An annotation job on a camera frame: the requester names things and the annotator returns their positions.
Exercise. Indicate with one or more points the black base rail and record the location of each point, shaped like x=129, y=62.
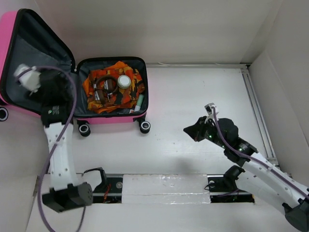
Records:
x=167, y=189

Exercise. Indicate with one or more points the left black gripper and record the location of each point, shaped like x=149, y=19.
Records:
x=40, y=94

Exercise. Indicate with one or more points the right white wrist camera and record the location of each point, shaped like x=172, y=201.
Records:
x=211, y=110

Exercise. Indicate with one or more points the orange camouflage cloth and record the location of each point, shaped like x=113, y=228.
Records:
x=124, y=99

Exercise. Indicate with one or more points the round white-green jar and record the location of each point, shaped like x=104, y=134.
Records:
x=124, y=82

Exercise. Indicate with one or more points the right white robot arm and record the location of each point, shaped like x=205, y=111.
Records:
x=253, y=173

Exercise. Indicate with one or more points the aluminium frame rail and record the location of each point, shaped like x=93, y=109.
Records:
x=267, y=143

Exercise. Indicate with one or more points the brown headphones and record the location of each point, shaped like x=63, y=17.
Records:
x=104, y=87

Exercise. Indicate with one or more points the pink hard-shell suitcase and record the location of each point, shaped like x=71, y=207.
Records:
x=26, y=39

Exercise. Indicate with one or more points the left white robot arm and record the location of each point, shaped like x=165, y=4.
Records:
x=66, y=190

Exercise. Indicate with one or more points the green white tube bottle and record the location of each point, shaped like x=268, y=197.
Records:
x=138, y=104

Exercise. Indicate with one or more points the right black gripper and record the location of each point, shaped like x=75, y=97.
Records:
x=195, y=131

